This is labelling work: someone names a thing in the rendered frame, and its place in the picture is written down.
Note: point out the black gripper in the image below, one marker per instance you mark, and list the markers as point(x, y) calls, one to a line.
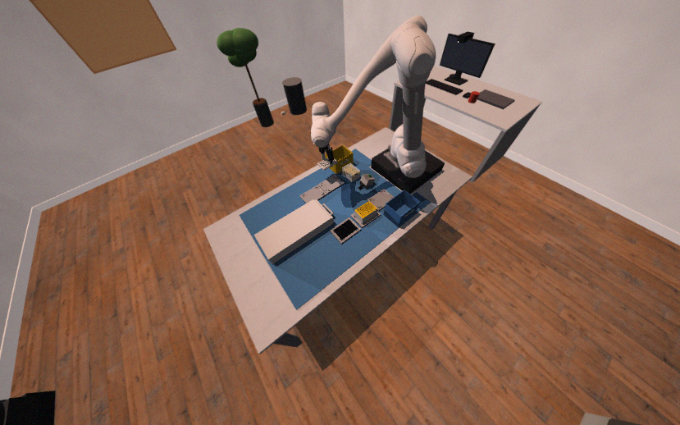
point(329, 153)

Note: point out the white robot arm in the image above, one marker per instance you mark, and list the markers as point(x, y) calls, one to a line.
point(414, 54)

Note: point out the yellow open-top bin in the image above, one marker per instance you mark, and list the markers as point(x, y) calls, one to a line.
point(339, 153)

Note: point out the dark blue bench mat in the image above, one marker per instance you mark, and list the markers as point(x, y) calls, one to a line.
point(315, 264)

